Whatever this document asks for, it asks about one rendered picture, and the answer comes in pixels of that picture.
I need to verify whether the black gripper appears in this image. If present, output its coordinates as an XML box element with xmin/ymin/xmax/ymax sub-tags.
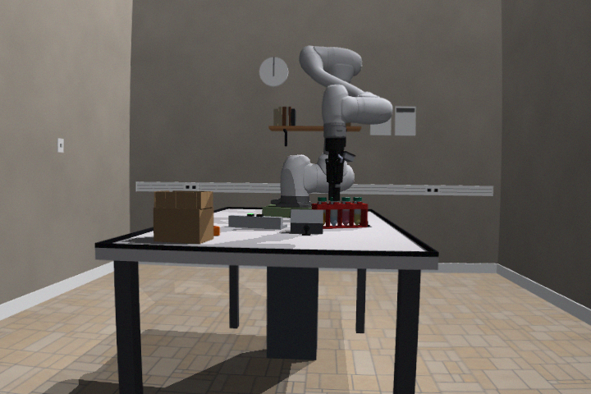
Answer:
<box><xmin>325</xmin><ymin>138</ymin><xmax>345</xmax><ymax>201</ymax></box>

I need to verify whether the white key panel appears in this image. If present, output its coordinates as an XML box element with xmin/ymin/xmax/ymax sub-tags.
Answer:
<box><xmin>291</xmin><ymin>209</ymin><xmax>323</xmax><ymax>236</ymax></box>

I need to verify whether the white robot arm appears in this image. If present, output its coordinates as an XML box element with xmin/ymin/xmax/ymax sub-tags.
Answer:
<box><xmin>271</xmin><ymin>46</ymin><xmax>392</xmax><ymax>208</ymax></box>

